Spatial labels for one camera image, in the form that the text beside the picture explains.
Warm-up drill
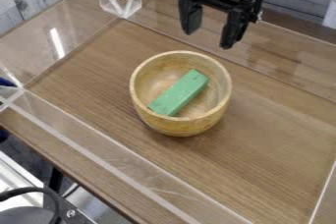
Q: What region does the clear acrylic corner bracket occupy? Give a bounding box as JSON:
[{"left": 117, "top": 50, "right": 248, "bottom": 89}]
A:
[{"left": 99, "top": 0, "right": 141, "bottom": 19}]

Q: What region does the brown wooden bowl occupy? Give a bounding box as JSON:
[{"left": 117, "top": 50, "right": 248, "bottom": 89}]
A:
[{"left": 128, "top": 51, "right": 232, "bottom": 137}]

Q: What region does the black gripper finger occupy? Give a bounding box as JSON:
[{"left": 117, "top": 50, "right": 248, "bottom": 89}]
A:
[
  {"left": 219, "top": 8, "right": 249, "bottom": 49},
  {"left": 179, "top": 0, "right": 203, "bottom": 35}
]

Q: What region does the grey metal bracket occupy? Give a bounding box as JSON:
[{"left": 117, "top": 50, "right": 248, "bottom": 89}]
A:
[{"left": 56, "top": 196, "right": 97, "bottom": 224}]

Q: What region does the black cable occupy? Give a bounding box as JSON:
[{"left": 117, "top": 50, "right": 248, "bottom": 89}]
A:
[{"left": 0, "top": 187, "right": 63, "bottom": 224}]

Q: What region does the black table leg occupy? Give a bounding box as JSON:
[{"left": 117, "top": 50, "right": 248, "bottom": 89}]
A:
[{"left": 48, "top": 168, "right": 64, "bottom": 193}]

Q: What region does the green rectangular block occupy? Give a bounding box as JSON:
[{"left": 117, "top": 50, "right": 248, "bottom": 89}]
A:
[{"left": 147, "top": 69, "right": 209, "bottom": 117}]

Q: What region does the clear acrylic wall panel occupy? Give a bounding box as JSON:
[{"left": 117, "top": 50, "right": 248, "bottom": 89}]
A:
[{"left": 0, "top": 86, "right": 252, "bottom": 224}]

